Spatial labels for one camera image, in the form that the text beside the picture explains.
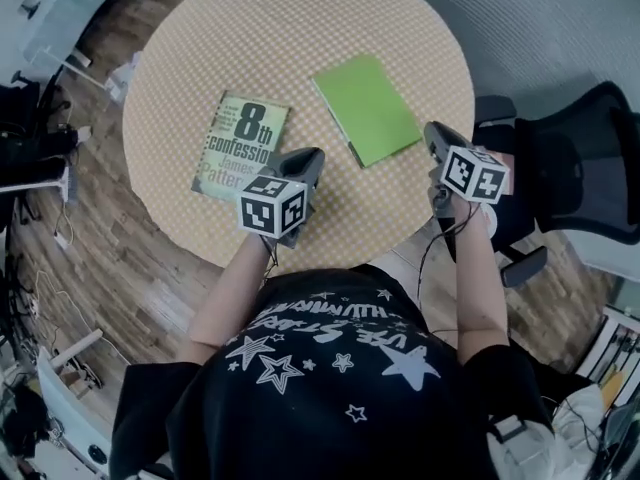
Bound green notebook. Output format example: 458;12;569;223
311;53;423;170

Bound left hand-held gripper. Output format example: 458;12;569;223
237;146;327;250

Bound person's right forearm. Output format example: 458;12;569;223
448;201;512;365

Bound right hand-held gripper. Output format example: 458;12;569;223
422;119;510;262

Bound white wearable pack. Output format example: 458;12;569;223
486;412;557;480

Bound person's left forearm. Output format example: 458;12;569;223
188;229;272;350

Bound grey-green printed book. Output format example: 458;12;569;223
190;89;293;205

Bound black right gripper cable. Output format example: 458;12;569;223
416;201;482;340

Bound round yellow checkered table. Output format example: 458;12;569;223
121;0;474;270

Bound white floor stand bar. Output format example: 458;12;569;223
0;164;72;205

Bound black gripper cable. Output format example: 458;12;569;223
258;236;282;282
416;201;482;340

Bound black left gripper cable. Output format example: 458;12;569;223
258;236;282;282

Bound white round disc red print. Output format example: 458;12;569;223
478;204;500;240

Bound black mesh office chair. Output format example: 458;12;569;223
471;80;640;289

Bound black star-print T-shirt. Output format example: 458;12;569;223
111;262;557;480

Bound white paper box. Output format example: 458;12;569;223
103;51;145;103

